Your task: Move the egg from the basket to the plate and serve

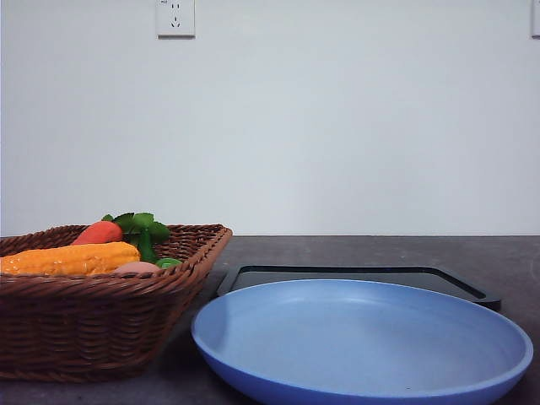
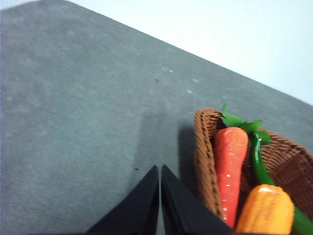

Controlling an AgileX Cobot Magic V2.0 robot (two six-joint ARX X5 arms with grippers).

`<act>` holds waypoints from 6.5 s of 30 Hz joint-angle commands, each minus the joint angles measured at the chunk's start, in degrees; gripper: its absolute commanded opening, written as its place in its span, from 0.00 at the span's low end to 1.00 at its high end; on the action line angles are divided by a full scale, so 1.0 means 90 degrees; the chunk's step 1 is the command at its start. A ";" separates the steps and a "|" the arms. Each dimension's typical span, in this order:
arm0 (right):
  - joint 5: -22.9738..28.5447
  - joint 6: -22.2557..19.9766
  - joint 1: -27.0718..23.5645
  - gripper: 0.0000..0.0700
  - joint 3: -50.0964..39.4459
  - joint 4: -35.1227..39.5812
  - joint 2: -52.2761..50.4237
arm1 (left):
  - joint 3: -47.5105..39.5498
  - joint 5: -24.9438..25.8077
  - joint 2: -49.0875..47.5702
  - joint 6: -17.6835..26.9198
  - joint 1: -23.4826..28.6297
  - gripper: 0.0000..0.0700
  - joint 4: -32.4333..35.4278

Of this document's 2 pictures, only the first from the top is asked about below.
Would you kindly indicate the white wall socket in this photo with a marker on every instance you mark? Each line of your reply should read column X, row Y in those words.
column 175, row 20

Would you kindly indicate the white wall plate edge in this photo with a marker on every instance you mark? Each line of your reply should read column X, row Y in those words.
column 535, row 19

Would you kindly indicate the blue round plate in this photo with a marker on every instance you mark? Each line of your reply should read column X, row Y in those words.
column 360, row 342

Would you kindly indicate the brown wicker basket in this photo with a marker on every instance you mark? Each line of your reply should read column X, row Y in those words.
column 103, row 327

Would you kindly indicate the green toy chili pepper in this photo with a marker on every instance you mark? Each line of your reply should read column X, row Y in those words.
column 168, row 262

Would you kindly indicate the black rectangular tray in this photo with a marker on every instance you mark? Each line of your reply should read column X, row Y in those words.
column 416, row 277

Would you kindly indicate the orange toy carrot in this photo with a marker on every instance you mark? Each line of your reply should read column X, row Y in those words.
column 139, row 229

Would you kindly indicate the yellow toy corn cob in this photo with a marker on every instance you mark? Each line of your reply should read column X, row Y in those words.
column 78, row 260

